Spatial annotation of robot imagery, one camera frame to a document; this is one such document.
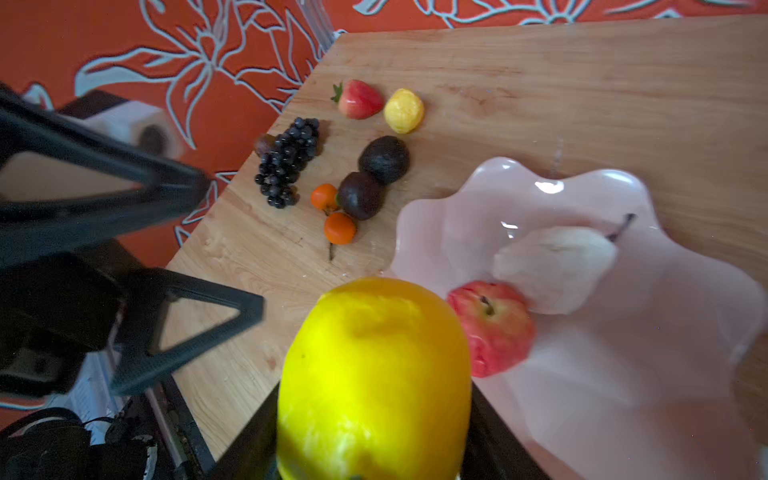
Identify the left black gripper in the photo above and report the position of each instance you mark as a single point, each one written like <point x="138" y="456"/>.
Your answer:
<point x="58" y="308"/>

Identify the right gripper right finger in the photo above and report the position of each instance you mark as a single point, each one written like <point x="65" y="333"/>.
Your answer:
<point x="492" y="451"/>

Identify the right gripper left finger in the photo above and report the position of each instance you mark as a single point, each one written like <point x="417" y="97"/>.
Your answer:
<point x="252" y="455"/>

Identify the red wrinkled strawberry fruit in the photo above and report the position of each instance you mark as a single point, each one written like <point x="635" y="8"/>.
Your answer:
<point x="497" y="324"/>

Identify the large yellow lemon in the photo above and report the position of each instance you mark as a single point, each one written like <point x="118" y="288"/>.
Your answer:
<point x="376" y="385"/>

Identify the pink scalloped fruit bowl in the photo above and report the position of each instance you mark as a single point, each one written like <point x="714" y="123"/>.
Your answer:
<point x="637" y="383"/>

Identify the beige garlic-like fruit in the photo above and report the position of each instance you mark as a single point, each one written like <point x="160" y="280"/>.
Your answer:
<point x="557" y="269"/>

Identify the red apple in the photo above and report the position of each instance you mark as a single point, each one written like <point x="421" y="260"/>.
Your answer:
<point x="357" y="100"/>

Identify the black grape bunch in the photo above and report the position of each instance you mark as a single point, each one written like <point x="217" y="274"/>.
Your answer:
<point x="282" y="158"/>

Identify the orange tangerine right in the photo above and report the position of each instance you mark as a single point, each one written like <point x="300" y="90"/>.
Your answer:
<point x="339" y="229"/>

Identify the orange tangerine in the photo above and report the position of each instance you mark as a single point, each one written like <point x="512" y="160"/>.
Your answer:
<point x="339" y="229"/>
<point x="324" y="198"/>

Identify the orange tangerine left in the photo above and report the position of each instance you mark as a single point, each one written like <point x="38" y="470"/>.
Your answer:
<point x="324" y="198"/>

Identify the dark avocado upper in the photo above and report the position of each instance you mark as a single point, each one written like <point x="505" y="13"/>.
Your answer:
<point x="386" y="158"/>

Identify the small yellow lemon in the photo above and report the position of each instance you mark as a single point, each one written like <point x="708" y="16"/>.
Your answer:
<point x="404" y="111"/>

